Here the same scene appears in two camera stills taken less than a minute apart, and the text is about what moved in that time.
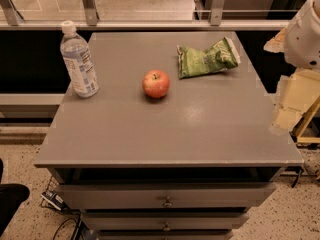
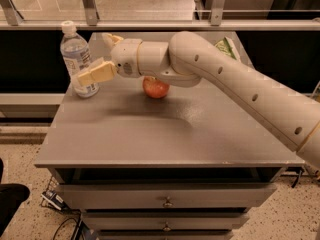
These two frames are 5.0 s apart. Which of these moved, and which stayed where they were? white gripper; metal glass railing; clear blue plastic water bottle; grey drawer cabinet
Moved: white gripper
Stayed: metal glass railing; clear blue plastic water bottle; grey drawer cabinet
